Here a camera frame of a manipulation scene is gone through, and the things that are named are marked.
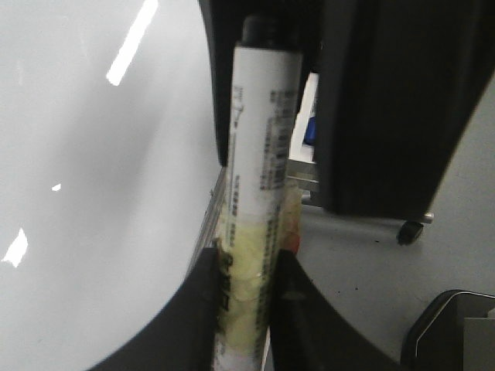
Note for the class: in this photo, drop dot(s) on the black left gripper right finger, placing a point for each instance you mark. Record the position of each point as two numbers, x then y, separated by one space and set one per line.
307 333

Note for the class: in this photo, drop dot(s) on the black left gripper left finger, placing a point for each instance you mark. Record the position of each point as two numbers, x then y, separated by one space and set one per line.
181 336

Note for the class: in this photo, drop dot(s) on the white taped whiteboard marker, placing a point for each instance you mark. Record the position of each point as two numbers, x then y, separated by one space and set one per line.
264 106

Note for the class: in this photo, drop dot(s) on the dark grey plastic bin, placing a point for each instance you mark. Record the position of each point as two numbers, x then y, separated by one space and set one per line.
436 339

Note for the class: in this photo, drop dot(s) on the blue white object behind cabinet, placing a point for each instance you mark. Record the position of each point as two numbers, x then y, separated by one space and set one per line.
304 133

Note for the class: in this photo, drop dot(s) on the black rolling cabinet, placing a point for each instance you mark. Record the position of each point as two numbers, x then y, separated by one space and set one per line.
398 83

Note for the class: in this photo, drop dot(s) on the white whiteboard with aluminium frame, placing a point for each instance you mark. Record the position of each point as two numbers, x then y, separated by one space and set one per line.
108 160

